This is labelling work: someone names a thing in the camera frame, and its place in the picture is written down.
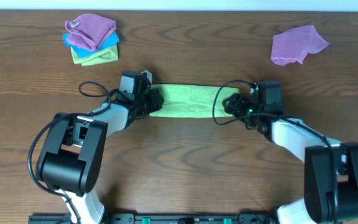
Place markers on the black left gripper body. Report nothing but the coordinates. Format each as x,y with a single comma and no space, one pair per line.
153,100

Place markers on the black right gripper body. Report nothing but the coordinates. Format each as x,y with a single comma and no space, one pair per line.
241,106

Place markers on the light green microfiber cloth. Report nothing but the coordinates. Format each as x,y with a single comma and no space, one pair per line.
192,101

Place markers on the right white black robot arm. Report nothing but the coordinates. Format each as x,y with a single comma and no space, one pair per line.
330,166

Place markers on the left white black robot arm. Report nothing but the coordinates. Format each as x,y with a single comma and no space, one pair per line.
65,157

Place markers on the folded green cloth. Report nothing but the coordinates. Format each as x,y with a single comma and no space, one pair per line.
109,54

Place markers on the crumpled purple cloth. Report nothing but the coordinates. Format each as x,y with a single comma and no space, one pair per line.
295,44

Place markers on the folded blue cloth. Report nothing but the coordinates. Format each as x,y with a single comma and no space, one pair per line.
113,39

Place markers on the folded purple cloth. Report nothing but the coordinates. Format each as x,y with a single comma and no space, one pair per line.
89,31

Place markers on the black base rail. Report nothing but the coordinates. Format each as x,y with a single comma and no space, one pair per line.
203,218

